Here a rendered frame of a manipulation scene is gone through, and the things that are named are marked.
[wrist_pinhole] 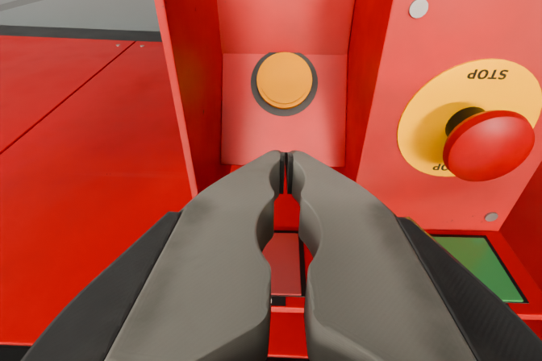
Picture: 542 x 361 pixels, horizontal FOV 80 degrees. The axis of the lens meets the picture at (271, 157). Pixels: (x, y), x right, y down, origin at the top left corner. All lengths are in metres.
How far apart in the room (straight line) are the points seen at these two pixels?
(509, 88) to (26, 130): 0.57
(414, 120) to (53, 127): 0.51
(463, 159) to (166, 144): 0.39
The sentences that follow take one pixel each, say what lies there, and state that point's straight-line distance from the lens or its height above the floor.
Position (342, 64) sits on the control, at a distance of 0.25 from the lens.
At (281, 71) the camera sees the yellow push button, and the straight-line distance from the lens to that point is 0.23.
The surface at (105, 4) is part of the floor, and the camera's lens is 1.07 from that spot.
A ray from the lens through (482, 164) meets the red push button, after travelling 0.19.
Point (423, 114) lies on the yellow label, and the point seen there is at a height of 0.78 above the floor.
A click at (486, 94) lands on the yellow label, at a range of 0.20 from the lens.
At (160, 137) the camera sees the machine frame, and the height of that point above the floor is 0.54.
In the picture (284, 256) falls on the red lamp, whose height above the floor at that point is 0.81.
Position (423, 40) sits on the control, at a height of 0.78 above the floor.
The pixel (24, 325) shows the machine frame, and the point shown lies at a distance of 0.34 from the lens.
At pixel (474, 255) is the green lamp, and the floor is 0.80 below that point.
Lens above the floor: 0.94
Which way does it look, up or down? 54 degrees down
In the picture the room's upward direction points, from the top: 177 degrees counter-clockwise
